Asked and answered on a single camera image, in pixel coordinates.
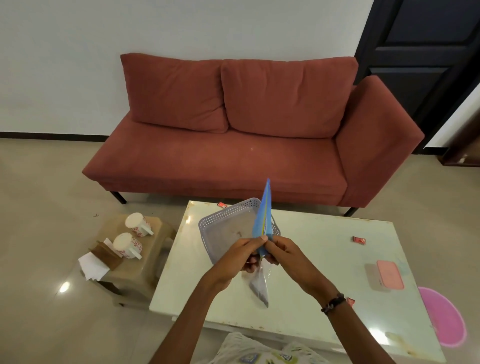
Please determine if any person's left hand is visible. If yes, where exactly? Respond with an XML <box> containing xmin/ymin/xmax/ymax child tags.
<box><xmin>205</xmin><ymin>235</ymin><xmax>269</xmax><ymax>293</ymax></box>

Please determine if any person's right hand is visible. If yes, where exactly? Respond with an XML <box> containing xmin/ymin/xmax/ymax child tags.
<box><xmin>263</xmin><ymin>236</ymin><xmax>335</xmax><ymax>298</ymax></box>

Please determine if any blue snack packet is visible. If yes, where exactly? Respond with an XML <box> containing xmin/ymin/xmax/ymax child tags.
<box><xmin>251</xmin><ymin>178</ymin><xmax>281</xmax><ymax>260</ymax></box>

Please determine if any clear plastic bag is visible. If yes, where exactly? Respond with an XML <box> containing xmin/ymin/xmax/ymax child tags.
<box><xmin>241</xmin><ymin>258</ymin><xmax>273</xmax><ymax>309</ymax></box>

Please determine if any person's right forearm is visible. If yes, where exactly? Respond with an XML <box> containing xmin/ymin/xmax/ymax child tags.
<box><xmin>304</xmin><ymin>289</ymin><xmax>397</xmax><ymax>364</ymax></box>

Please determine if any person's left forearm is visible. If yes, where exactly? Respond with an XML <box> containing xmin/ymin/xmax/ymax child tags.
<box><xmin>149</xmin><ymin>275</ymin><xmax>229</xmax><ymax>364</ymax></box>

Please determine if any grey plastic basket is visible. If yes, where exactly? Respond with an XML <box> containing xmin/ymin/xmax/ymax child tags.
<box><xmin>198</xmin><ymin>198</ymin><xmax>281</xmax><ymax>266</ymax></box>

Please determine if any dark braided wristband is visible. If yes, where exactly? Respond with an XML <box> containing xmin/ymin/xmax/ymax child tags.
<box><xmin>320</xmin><ymin>293</ymin><xmax>347</xmax><ymax>314</ymax></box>

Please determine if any red fabric sofa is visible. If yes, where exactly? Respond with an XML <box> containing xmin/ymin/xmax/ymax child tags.
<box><xmin>82</xmin><ymin>53</ymin><xmax>425</xmax><ymax>218</ymax></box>

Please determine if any patterned white clothing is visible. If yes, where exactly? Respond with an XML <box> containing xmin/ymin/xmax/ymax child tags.
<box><xmin>211</xmin><ymin>331</ymin><xmax>331</xmax><ymax>364</ymax></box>

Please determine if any brown plastic stool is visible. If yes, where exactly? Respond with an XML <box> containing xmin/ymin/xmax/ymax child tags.
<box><xmin>88</xmin><ymin>214</ymin><xmax>177</xmax><ymax>309</ymax></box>

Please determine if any pink plastic box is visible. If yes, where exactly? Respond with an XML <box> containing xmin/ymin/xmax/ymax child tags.
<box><xmin>376</xmin><ymin>260</ymin><xmax>406</xmax><ymax>291</ymax></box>

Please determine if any white cup with red print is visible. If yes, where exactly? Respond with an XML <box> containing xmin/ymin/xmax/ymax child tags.
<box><xmin>112</xmin><ymin>232</ymin><xmax>144</xmax><ymax>260</ymax></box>
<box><xmin>124</xmin><ymin>212</ymin><xmax>155</xmax><ymax>238</ymax></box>

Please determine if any red sofa back cushion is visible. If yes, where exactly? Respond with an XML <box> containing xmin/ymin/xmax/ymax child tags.
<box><xmin>120</xmin><ymin>53</ymin><xmax>229</xmax><ymax>134</ymax></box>
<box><xmin>220</xmin><ymin>56</ymin><xmax>359</xmax><ymax>140</ymax></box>

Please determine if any white folded paper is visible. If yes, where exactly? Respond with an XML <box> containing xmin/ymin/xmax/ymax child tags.
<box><xmin>77</xmin><ymin>251</ymin><xmax>110</xmax><ymax>282</ymax></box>

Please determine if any pink round plastic lid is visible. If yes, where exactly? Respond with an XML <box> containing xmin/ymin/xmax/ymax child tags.
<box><xmin>417</xmin><ymin>286</ymin><xmax>467</xmax><ymax>348</ymax></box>

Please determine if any brown wooden furniture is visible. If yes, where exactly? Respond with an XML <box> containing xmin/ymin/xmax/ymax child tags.
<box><xmin>438</xmin><ymin>111</ymin><xmax>480</xmax><ymax>168</ymax></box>

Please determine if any dark panelled door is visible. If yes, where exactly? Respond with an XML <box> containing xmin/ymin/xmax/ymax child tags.
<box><xmin>354</xmin><ymin>0</ymin><xmax>480</xmax><ymax>155</ymax></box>

